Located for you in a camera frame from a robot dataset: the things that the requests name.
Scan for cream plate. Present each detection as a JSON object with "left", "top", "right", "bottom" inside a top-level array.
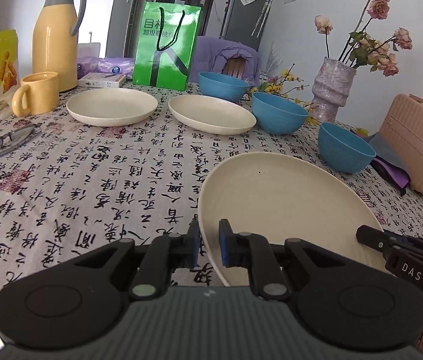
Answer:
[
  {"left": 168, "top": 94, "right": 256, "bottom": 136},
  {"left": 198, "top": 152, "right": 385, "bottom": 286},
  {"left": 66, "top": 88, "right": 158, "bottom": 128}
]

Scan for blue bowl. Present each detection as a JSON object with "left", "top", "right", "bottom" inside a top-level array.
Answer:
[
  {"left": 251, "top": 92, "right": 309, "bottom": 135},
  {"left": 318, "top": 123, "right": 376, "bottom": 174},
  {"left": 199, "top": 72, "right": 251, "bottom": 103}
]

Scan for calligraphy print tablecloth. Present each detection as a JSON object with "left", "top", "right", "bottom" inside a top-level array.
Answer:
[{"left": 0, "top": 80, "right": 423, "bottom": 308}]

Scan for grey and purple cloths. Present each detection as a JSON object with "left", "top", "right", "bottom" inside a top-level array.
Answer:
[{"left": 364, "top": 133, "right": 411, "bottom": 197}]

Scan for pink hard case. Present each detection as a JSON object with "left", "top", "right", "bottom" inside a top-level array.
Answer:
[{"left": 379, "top": 94, "right": 423, "bottom": 194}]

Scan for yellow flower branch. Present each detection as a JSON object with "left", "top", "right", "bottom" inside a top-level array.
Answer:
[{"left": 245, "top": 63, "right": 313, "bottom": 111}]

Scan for pink textured vase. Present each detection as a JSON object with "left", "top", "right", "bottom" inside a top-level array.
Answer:
[{"left": 310, "top": 57, "right": 356, "bottom": 124}]

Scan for small white box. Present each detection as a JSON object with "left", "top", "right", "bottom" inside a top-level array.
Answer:
[{"left": 78, "top": 72, "right": 127, "bottom": 89}]

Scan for purple jacket on chair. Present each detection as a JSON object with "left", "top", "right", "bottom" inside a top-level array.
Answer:
[{"left": 189, "top": 36, "right": 260, "bottom": 85}]

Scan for purple tissue packs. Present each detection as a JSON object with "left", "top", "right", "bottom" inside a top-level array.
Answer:
[{"left": 77, "top": 56, "right": 135, "bottom": 79}]

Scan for yellow mug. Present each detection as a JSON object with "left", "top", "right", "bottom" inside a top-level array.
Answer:
[{"left": 10, "top": 72, "right": 59, "bottom": 117}]

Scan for eyeglasses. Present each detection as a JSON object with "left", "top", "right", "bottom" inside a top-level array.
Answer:
[{"left": 0, "top": 124, "right": 41, "bottom": 158}]

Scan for green paper shopping bag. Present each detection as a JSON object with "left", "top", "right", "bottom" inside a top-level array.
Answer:
[{"left": 132, "top": 2, "right": 201, "bottom": 91}]

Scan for dried pink roses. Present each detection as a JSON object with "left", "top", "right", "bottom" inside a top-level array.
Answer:
[{"left": 324, "top": 0, "right": 413, "bottom": 77}]

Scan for yellow thermos jug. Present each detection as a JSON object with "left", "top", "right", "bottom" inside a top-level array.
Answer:
[{"left": 32, "top": 0, "right": 86, "bottom": 93}]

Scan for grey refrigerator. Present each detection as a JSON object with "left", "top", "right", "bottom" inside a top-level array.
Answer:
[{"left": 220, "top": 0, "right": 272, "bottom": 50}]

